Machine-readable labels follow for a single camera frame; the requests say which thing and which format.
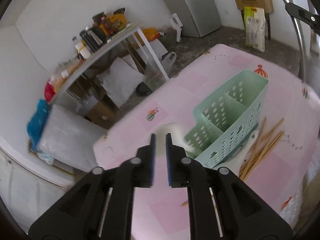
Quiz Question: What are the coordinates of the yellow plastic bag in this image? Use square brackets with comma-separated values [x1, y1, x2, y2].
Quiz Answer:
[142, 28, 160, 42]

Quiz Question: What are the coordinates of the black thermos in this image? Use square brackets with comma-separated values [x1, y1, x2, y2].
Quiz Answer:
[79, 30, 99, 53]

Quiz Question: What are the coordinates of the white side table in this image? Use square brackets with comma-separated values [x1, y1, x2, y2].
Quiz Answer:
[48, 23, 169, 105]

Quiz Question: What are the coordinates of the red plastic bag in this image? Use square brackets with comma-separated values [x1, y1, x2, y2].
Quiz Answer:
[44, 81, 56, 102]

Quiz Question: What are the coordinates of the white plastic bottle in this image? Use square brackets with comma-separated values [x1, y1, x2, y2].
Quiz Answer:
[72, 36, 91, 59]

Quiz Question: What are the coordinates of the beige plastic ladle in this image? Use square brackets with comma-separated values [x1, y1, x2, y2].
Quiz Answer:
[214, 129, 258, 176]

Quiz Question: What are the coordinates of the metal ladle spoon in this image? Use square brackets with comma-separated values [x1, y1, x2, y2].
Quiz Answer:
[283, 0, 307, 83]

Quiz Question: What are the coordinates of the bag of bread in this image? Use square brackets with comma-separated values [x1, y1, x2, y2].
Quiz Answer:
[49, 59, 85, 93]

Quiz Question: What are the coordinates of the grey refrigerator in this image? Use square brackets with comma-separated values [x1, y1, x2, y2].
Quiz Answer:
[163, 0, 222, 37]

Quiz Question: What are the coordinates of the rice bag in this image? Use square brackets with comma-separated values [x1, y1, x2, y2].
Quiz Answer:
[244, 7, 266, 52]

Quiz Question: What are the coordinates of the wooden chopstick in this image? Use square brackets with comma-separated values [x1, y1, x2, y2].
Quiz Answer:
[260, 118, 284, 142]
[239, 131, 285, 181]
[239, 133, 281, 180]
[239, 117, 267, 178]
[181, 201, 189, 206]

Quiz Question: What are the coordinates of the blue plastic bag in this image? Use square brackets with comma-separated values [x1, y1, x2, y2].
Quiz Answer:
[27, 99, 51, 152]

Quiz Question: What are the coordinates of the white rice paddle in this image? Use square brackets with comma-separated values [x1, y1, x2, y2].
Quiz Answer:
[154, 122, 187, 157]

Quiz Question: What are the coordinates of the white pillow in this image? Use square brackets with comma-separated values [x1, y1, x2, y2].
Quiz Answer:
[97, 57, 144, 108]

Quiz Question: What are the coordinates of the pink balloon tablecloth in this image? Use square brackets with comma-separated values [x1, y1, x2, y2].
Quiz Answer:
[93, 44, 319, 239]

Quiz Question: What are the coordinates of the snack packages pile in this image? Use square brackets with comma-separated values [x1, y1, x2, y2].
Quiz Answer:
[92, 8, 130, 37]

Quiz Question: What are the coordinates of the grey wrapped mattress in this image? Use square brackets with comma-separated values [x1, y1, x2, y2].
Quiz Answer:
[37, 105, 107, 172]

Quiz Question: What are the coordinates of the mint green utensil caddy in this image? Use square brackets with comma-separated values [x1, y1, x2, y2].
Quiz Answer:
[184, 70, 268, 168]

